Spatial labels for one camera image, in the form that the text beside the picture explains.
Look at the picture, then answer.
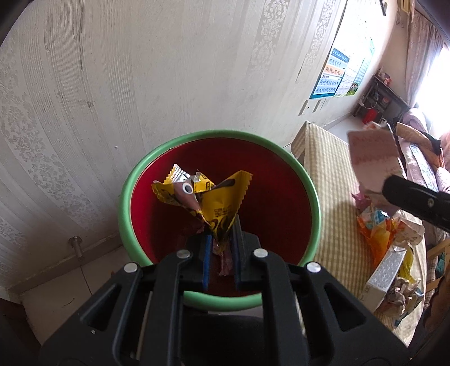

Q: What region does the tan jacket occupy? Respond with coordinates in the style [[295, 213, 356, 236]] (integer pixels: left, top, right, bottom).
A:
[[395, 121, 441, 156]]

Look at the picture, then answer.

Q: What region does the black metal shelf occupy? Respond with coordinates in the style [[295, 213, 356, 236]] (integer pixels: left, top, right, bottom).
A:
[[353, 74, 411, 124]]

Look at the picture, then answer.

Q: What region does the red bucket with green rim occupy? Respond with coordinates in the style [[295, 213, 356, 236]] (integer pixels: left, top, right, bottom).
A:
[[119, 130, 321, 311]]

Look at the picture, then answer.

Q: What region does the white grid chart poster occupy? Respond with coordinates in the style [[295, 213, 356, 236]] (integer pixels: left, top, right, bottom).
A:
[[334, 58, 365, 98]]

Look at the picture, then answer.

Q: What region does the yellow black-print snack wrapper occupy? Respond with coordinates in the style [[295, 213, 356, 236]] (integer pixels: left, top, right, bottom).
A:
[[152, 164, 254, 256]]

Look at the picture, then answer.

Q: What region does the crumpled printed wrapper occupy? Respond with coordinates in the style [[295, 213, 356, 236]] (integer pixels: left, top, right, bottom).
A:
[[381, 278, 425, 317]]

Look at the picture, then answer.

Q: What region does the orange plastic wrapper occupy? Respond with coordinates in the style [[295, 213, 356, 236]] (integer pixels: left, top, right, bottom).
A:
[[357, 214, 399, 268]]

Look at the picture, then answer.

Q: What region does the pink paper carton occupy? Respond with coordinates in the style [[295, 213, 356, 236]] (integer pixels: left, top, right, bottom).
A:
[[347, 121, 408, 195]]

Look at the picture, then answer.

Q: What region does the crinkled pink wrapper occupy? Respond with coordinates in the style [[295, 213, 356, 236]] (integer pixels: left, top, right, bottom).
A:
[[352, 192, 370, 212]]

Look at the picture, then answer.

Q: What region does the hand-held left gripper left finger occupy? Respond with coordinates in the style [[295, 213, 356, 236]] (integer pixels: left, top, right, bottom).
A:
[[39, 234, 215, 366]]

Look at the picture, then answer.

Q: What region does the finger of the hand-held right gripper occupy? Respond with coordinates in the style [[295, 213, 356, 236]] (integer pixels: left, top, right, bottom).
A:
[[382, 175, 450, 233]]

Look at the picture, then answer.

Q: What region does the wooden chair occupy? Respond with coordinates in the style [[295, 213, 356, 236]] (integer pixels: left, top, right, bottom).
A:
[[426, 237, 450, 293]]

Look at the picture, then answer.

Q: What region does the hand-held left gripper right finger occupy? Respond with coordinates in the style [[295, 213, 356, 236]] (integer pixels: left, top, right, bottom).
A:
[[230, 215, 412, 366]]

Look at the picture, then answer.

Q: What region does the blue white small wrapper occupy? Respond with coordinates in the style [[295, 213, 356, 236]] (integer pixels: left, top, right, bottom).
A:
[[366, 207, 392, 229]]

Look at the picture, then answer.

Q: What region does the bright window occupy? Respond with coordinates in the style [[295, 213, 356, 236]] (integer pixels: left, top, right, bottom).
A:
[[418, 46, 450, 117]]

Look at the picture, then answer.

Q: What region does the yellow checked tablecloth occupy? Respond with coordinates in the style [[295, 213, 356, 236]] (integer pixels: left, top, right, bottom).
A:
[[291, 121, 428, 347]]

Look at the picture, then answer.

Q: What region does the yellow white wrapper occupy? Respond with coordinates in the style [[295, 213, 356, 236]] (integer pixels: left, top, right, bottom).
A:
[[399, 246, 417, 286]]

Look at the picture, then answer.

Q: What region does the pink patterned curtain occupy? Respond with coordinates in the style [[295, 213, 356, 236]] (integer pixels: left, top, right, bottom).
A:
[[405, 7, 446, 106]]

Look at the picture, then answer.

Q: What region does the patchwork bedspread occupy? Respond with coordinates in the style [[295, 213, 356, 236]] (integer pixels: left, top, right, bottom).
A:
[[408, 144, 441, 191]]

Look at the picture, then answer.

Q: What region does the green blue chart poster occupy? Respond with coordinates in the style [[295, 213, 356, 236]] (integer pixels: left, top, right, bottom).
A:
[[346, 38, 375, 96]]

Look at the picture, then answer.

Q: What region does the bed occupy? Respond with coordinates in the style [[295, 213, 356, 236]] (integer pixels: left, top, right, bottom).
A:
[[395, 108, 450, 199]]

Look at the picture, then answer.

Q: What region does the metal wall peg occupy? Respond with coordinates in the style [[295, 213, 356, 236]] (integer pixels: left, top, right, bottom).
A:
[[68, 236, 86, 261]]

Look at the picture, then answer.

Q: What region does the blue letter chart poster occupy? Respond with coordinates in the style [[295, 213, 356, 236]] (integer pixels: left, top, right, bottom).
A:
[[309, 47, 351, 100]]

